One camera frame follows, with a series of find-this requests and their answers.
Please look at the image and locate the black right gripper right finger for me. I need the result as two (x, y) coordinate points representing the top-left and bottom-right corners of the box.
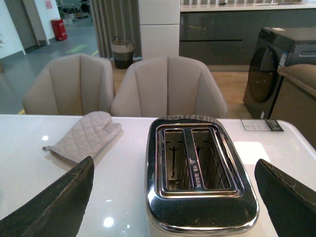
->
(254, 159), (316, 237)

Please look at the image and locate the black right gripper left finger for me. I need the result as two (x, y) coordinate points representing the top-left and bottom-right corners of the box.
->
(0, 157), (94, 237)

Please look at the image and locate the white chrome two-slot toaster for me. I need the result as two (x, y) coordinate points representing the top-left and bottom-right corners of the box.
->
(145, 116), (259, 237)

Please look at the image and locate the grey quilted oven mitt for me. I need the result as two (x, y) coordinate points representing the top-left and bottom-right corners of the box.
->
(42, 111), (121, 163)

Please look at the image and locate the black label card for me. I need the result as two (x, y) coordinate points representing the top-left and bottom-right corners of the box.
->
(241, 119), (283, 132)

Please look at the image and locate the beige cushioned seat edge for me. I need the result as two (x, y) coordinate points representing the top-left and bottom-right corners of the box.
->
(270, 64), (316, 147)

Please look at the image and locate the beige chair on left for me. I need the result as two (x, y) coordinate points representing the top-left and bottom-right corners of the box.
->
(22, 53), (115, 116)

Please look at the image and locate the beige chair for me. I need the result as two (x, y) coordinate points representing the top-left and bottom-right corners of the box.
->
(22, 53), (115, 116)
(111, 56), (228, 119)

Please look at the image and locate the dark front-load washing machine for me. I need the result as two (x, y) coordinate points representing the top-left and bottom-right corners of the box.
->
(243, 27), (316, 119)

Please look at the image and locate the beige chair on right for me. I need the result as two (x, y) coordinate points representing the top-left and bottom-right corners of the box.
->
(111, 56), (228, 119)

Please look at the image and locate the red bin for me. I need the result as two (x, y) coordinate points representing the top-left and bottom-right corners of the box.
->
(51, 19), (67, 41)

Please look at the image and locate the grey kitchen counter cabinet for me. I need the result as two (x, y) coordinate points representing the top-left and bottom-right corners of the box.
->
(179, 4), (316, 65)

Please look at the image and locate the grey pleated curtain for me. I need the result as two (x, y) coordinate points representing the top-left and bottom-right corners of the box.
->
(89, 0), (142, 58)

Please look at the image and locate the white pillar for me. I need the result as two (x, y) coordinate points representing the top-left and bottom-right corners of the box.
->
(138, 0), (180, 59)

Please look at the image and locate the woven basket with handles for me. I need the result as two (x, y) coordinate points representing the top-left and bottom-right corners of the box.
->
(111, 36), (134, 69)

